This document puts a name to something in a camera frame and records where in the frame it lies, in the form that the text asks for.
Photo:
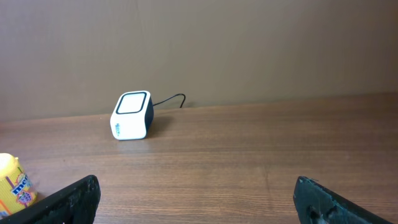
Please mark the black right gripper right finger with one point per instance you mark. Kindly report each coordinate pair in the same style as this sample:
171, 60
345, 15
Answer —
315, 203

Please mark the yellow mentos gum bottle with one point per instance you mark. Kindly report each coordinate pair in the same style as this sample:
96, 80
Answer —
17, 191

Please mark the white barcode scanner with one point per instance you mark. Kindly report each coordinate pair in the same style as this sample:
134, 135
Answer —
132, 116

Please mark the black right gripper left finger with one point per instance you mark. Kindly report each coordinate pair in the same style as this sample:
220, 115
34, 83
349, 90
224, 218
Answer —
74, 204

